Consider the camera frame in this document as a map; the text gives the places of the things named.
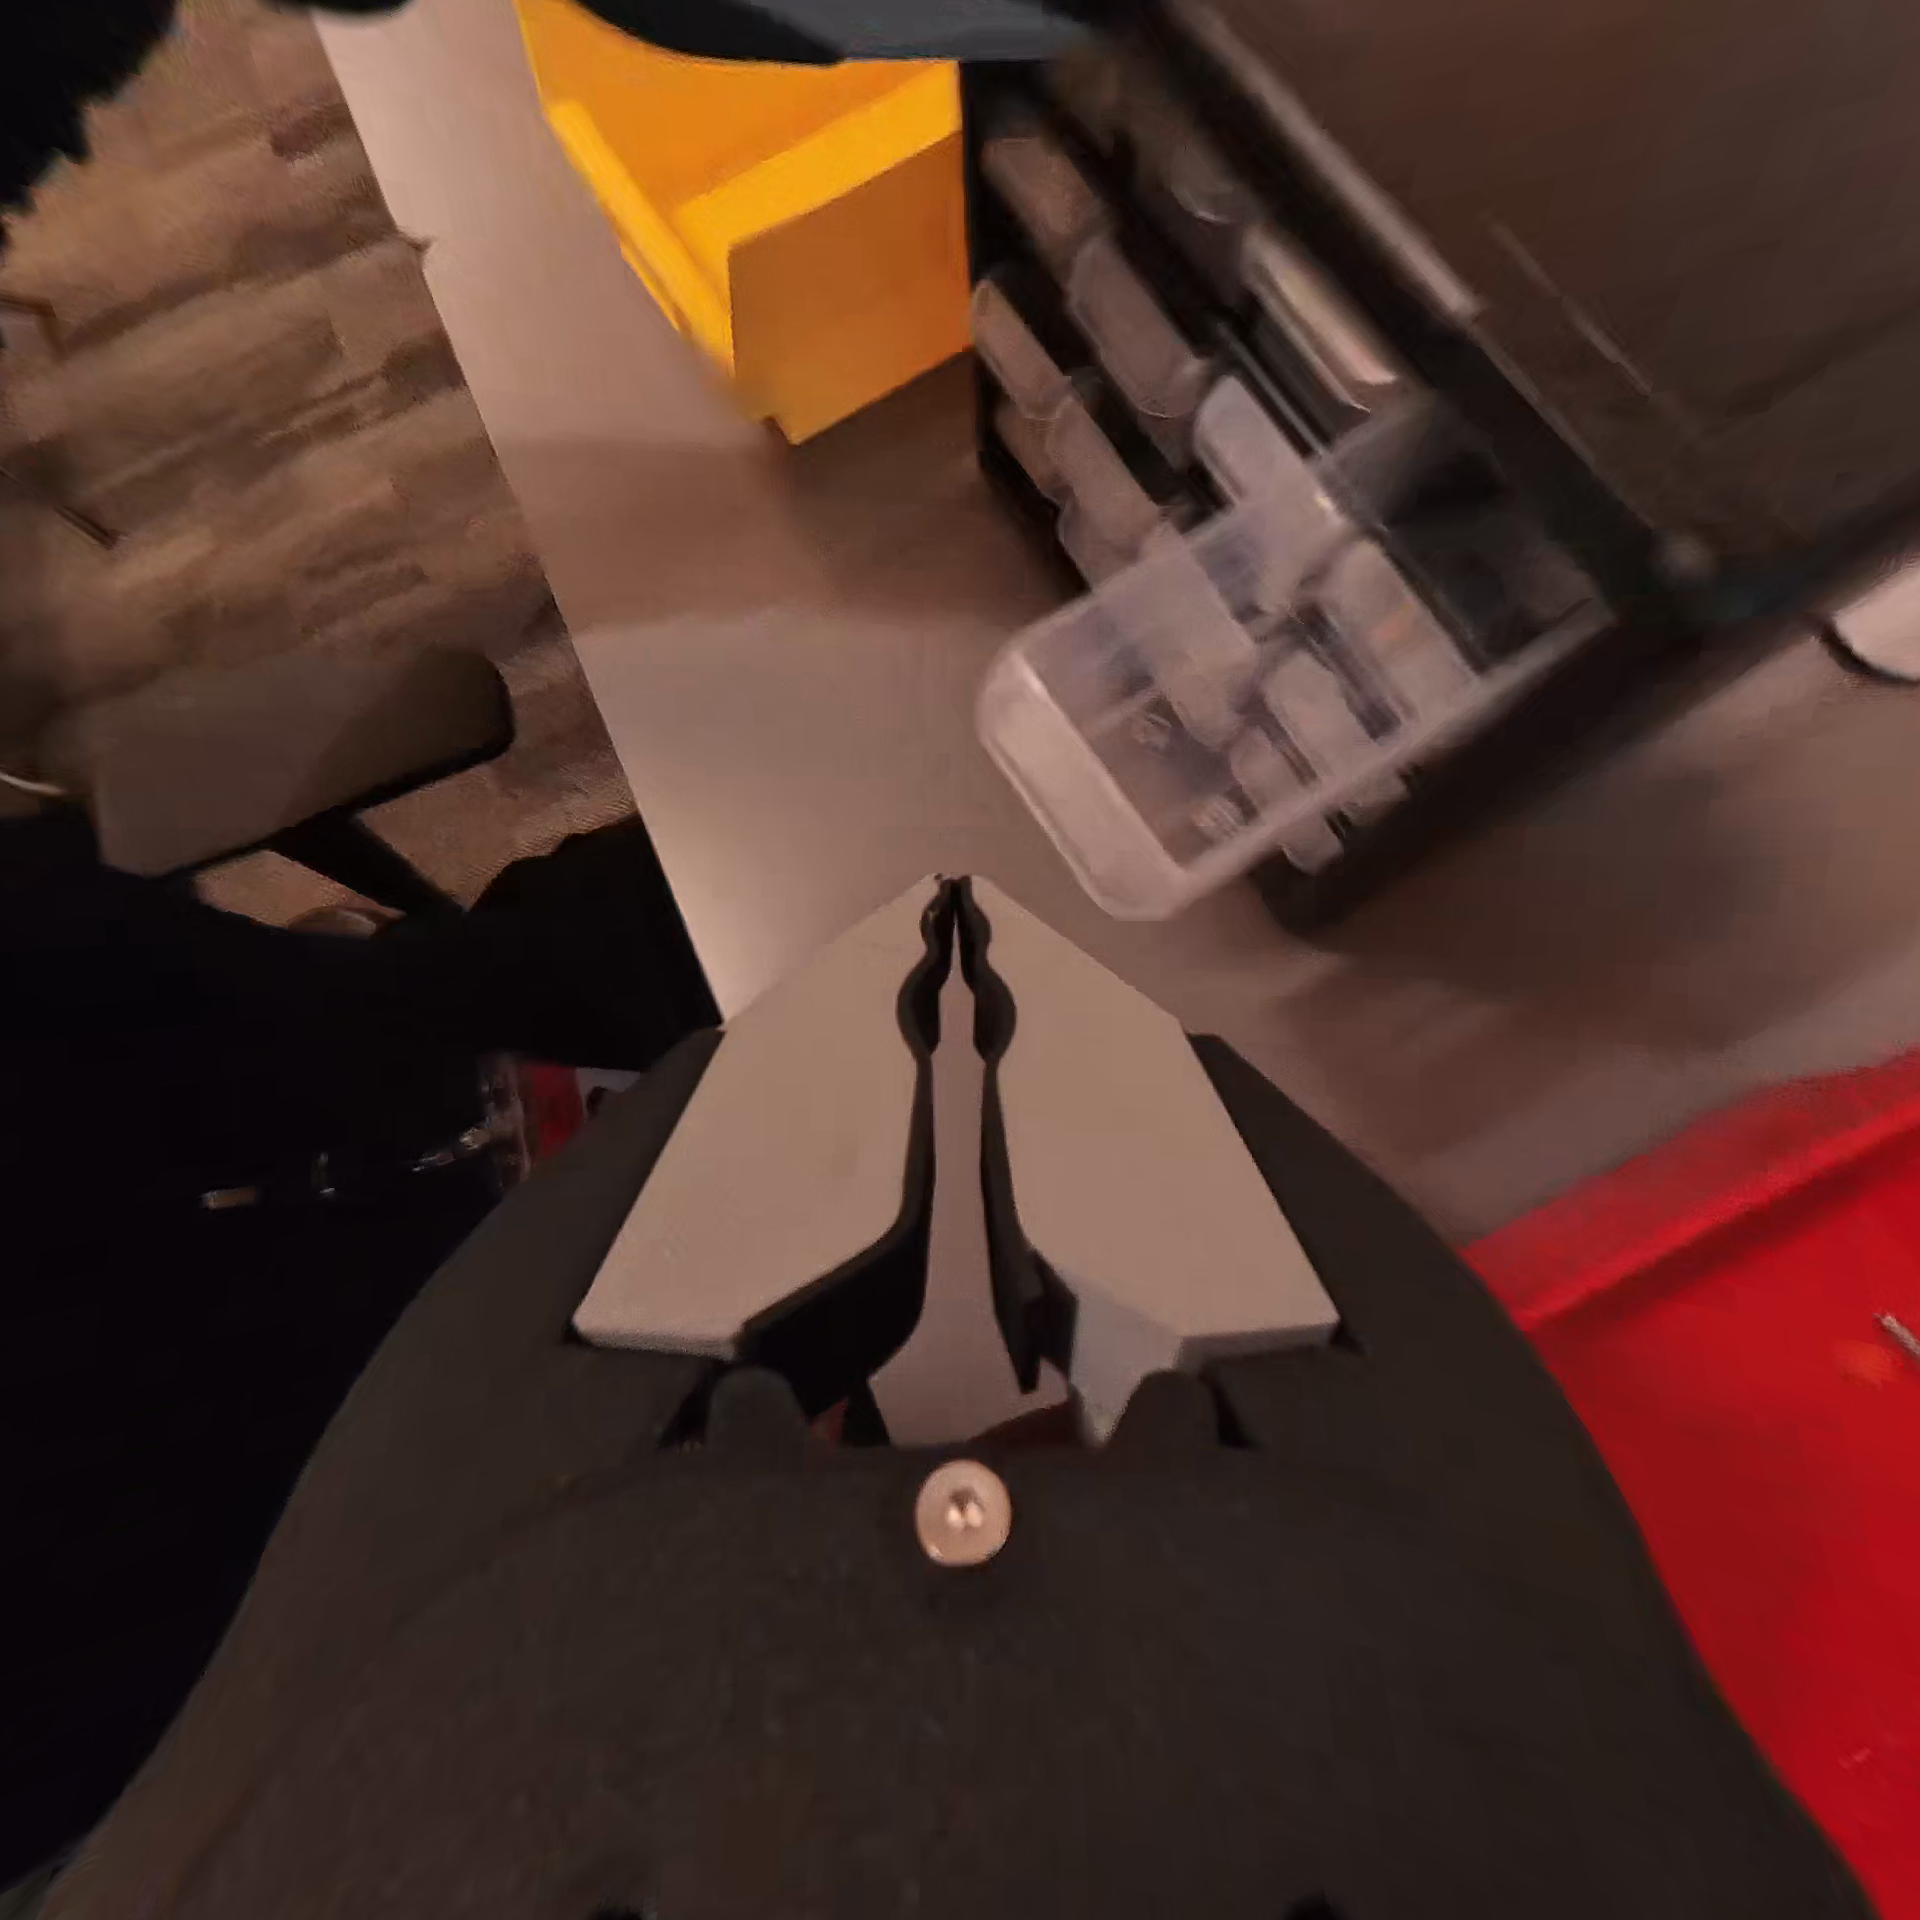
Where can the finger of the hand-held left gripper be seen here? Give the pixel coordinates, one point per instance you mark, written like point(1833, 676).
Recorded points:
point(284, 751)

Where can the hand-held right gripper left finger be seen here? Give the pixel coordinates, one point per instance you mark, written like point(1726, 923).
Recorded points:
point(751, 1186)

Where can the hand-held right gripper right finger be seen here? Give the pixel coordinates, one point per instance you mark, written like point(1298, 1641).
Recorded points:
point(1154, 1186)

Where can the single clear plastic drawer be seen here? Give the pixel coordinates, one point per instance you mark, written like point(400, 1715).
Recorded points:
point(1141, 751)

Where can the red plastic bin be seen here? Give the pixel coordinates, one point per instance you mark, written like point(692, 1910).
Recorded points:
point(1725, 1426)

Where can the grid of clear drawers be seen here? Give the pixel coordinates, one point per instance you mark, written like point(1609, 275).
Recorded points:
point(1141, 331)

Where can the black drawer cabinet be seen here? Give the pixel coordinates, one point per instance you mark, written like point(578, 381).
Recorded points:
point(1650, 226)

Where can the person's dark clothing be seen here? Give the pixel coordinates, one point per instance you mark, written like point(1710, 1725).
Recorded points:
point(182, 1349)

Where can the yellow plastic bin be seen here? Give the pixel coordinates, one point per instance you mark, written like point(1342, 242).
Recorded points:
point(840, 255)

